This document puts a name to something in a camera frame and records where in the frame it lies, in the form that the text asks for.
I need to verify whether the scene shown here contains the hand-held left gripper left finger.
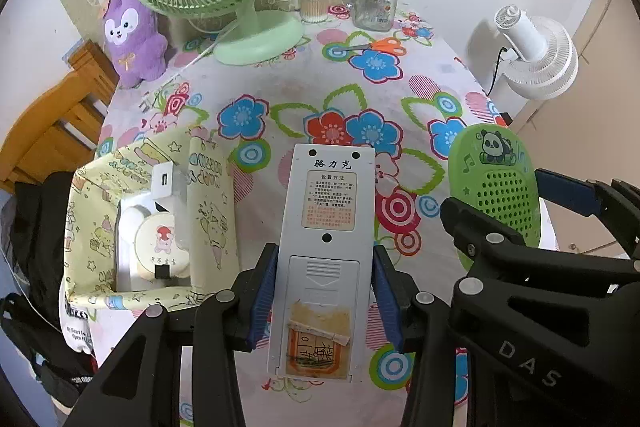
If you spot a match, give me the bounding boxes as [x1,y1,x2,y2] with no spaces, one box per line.
[82,243,280,427]

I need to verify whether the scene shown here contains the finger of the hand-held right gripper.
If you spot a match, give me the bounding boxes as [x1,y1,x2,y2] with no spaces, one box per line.
[536,168,640,260]
[440,197,526,278]

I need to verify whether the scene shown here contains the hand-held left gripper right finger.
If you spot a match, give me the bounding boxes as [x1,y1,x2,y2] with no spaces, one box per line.
[372,244,468,427]

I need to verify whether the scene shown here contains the green perforated panda case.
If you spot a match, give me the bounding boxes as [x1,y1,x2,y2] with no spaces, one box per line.
[446,124,543,273]

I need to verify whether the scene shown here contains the yellow cartoon printed box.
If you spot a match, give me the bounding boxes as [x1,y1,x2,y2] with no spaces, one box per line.
[60,127,241,313]

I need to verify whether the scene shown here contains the white remote control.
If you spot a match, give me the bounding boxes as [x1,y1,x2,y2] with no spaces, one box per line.
[265,143,377,380]

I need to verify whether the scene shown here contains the round beige mirror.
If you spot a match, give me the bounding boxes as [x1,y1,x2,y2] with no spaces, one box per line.
[132,212,193,280]

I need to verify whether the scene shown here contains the tall white charger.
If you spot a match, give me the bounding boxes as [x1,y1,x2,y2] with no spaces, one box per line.
[152,163,177,205]

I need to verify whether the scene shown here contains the beige door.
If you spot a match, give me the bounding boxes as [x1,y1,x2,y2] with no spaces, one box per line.
[505,0,640,258]

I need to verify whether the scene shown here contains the white printed bag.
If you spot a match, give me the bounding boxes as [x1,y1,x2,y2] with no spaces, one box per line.
[59,287,98,353]

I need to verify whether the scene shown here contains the black clothes pile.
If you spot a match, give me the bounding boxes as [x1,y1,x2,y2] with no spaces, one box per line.
[0,292,96,413]

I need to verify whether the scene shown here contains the purple plush toy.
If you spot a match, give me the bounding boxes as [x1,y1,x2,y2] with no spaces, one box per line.
[102,0,168,90]

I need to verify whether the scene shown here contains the cotton swab jar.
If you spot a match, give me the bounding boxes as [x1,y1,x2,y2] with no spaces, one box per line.
[298,0,330,24]

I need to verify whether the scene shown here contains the black wall fan cable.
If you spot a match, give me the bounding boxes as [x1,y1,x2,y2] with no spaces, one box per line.
[487,47,508,96]

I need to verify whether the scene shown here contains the white wall fan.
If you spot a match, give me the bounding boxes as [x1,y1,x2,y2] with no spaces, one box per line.
[494,5,579,100]

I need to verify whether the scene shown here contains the orange handled scissors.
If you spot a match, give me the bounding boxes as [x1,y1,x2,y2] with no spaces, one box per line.
[340,38,408,56]

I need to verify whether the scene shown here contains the white fan power cable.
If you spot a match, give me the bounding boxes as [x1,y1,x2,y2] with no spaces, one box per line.
[140,19,241,108]

